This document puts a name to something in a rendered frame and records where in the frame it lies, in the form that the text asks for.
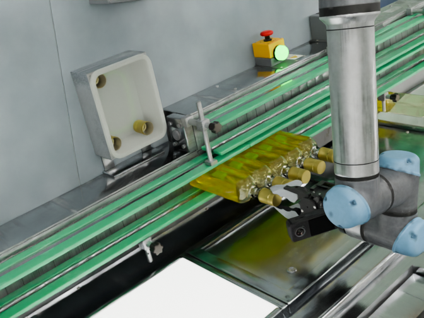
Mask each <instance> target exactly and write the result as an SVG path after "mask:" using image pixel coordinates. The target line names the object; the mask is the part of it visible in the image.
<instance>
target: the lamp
mask: <svg viewBox="0 0 424 318"><path fill-rule="evenodd" d="M273 56H274V58H275V59H276V60H285V59H286V58H287V57H288V49H287V47H286V46H284V45H277V46H276V47H275V48H274V50H273Z"/></svg>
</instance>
